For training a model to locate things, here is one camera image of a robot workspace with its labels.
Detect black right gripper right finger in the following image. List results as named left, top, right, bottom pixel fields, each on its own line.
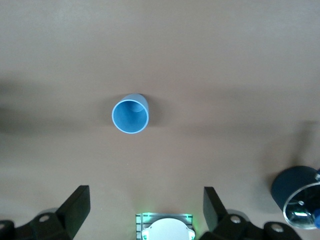
left=201, top=186, right=304, bottom=240

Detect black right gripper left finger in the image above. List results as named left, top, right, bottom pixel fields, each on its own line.
left=0, top=185, right=91, bottom=240

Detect blue plastic cup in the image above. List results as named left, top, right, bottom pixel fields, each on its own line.
left=111, top=92, right=151, bottom=136

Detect glass pot lid blue knob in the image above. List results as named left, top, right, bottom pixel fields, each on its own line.
left=282, top=183, right=320, bottom=230

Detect dark blue pot with handle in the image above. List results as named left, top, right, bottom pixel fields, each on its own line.
left=270, top=165, right=320, bottom=213

